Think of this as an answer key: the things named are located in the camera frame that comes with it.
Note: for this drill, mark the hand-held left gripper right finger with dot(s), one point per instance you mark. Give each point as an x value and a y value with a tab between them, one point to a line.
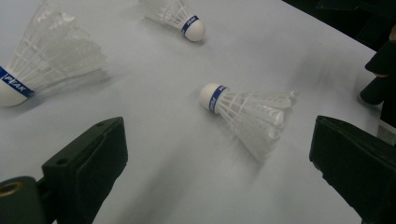
358	161

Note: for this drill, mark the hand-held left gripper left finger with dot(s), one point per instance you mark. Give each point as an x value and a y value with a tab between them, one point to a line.
84	168

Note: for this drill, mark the white shuttlecock blue band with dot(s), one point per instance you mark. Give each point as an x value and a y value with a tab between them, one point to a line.
49	59
249	109
186	23

